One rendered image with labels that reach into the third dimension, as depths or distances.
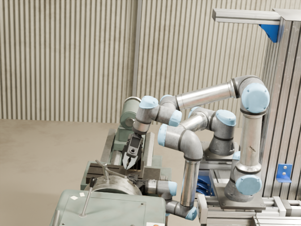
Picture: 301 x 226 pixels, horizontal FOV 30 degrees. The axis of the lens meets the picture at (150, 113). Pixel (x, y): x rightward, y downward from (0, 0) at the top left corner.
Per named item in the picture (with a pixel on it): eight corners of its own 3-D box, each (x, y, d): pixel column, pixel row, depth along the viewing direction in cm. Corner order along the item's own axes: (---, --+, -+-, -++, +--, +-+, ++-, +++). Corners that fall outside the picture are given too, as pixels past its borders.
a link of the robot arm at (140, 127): (150, 126, 249) (133, 120, 249) (147, 135, 251) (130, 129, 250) (151, 119, 256) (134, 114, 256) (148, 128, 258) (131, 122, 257)
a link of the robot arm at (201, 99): (257, 66, 261) (156, 92, 267) (261, 73, 251) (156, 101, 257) (262, 88, 265) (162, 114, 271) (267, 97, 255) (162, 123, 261)
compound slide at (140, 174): (142, 185, 321) (142, 177, 319) (124, 184, 321) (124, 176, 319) (144, 168, 340) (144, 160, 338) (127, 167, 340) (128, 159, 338)
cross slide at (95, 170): (159, 190, 326) (159, 183, 325) (85, 184, 327) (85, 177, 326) (160, 175, 343) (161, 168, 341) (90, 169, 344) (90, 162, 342)
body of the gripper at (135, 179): (126, 185, 307) (148, 187, 306) (124, 193, 299) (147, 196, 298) (126, 173, 304) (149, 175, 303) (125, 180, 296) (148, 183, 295)
